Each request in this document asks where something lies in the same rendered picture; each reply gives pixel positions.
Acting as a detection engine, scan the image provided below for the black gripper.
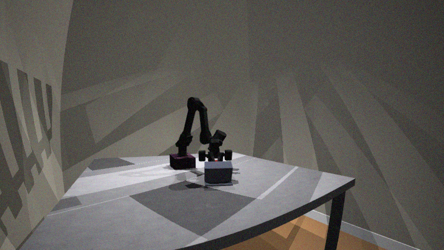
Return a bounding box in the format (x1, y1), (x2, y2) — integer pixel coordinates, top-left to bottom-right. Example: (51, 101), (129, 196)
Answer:
(199, 149), (232, 161)

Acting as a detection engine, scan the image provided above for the grey sloped panel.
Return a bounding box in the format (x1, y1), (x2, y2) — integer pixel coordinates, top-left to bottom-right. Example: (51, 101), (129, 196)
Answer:
(204, 161), (233, 187)

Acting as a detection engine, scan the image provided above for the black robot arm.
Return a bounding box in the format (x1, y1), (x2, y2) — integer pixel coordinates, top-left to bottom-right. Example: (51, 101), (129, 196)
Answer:
(175, 97), (226, 156)

